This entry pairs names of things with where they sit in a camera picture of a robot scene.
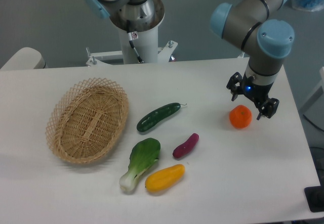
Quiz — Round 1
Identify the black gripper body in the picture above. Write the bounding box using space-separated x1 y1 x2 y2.
240 78 273 108

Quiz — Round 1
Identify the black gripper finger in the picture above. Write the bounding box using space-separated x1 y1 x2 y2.
256 98 279 120
226 72 243 101

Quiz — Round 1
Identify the dark green cucumber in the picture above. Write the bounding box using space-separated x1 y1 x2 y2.
136 102 187 133

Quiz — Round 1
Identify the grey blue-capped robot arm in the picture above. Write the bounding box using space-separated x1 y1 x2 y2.
85 0 295 118

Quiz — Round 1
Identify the orange tangerine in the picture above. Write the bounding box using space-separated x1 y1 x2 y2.
229 105 252 129

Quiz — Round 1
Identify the white furniture at right edge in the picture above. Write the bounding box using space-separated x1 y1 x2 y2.
299 67 323 114

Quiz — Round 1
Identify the purple sweet potato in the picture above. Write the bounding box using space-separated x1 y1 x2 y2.
173 133 199 159

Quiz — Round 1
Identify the black device at table edge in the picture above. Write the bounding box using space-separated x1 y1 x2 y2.
304 186 323 212

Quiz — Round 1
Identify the green bok choy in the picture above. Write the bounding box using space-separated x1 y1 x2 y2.
119 138 160 193

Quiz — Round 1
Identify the yellow mango-like fruit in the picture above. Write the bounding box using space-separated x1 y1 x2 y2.
145 164 185 193

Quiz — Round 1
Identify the woven wicker basket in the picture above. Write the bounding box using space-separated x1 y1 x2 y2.
46 78 129 164

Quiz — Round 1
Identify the white chair back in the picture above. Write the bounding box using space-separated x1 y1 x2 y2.
1 47 48 71

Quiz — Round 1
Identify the white pedestal base frame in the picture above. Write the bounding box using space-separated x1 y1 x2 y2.
86 40 178 67

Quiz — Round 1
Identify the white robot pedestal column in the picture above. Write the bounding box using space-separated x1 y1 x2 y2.
110 0 165 64

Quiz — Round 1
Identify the black cable on pedestal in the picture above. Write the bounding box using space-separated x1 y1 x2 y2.
126 19 144 64

